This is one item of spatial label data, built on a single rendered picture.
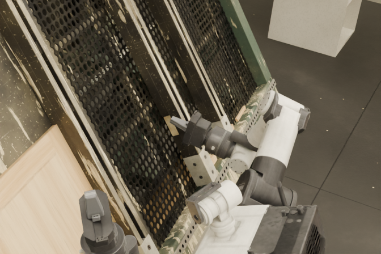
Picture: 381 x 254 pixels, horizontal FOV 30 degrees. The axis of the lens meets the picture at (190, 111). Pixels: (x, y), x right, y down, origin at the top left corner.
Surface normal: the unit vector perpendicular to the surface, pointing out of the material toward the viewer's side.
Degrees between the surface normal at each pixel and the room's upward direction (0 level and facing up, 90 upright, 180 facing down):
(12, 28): 90
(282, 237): 23
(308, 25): 90
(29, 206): 58
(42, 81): 90
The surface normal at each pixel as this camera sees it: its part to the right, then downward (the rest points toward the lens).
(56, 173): 0.84, -0.23
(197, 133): -0.34, 0.47
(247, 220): -0.28, -0.88
